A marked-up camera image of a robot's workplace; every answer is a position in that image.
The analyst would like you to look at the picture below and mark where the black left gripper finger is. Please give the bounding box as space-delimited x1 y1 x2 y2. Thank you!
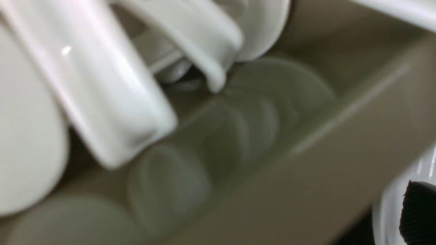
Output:
399 180 436 245

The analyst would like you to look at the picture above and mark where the white bowl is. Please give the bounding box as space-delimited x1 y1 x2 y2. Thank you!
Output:
372 146 435 245

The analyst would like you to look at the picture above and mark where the white spoon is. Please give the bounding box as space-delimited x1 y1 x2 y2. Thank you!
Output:
1 0 177 169

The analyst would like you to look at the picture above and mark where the olive green spoon bin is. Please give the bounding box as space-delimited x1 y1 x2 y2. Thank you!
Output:
57 0 435 245

